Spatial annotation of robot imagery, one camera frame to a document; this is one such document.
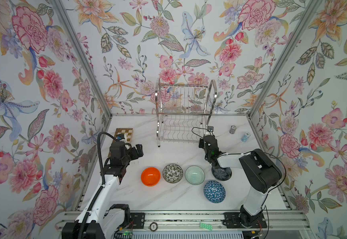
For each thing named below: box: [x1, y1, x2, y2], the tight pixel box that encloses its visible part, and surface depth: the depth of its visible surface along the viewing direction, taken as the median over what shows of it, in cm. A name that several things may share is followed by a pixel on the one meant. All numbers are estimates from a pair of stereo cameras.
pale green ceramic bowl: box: [184, 165, 206, 186], surface depth 88 cm
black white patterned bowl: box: [162, 163, 184, 184], surface depth 90 cm
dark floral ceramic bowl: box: [211, 166, 233, 181], surface depth 90 cm
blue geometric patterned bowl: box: [203, 180, 226, 204], surface depth 84 cm
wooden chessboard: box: [114, 127, 134, 144], surface depth 109 cm
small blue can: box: [240, 131, 251, 142], surface depth 103 cm
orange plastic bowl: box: [140, 166, 162, 187], surface depth 87 cm
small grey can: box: [229, 125, 237, 134], surface depth 111 cm
